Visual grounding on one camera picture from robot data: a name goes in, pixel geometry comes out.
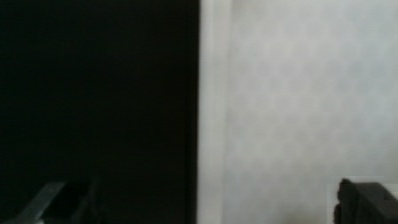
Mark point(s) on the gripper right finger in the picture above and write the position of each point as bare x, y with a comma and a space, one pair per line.
366, 204

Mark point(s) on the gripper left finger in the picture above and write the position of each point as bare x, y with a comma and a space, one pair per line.
62, 205

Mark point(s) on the white desk top tray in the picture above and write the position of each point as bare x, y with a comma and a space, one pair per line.
297, 106

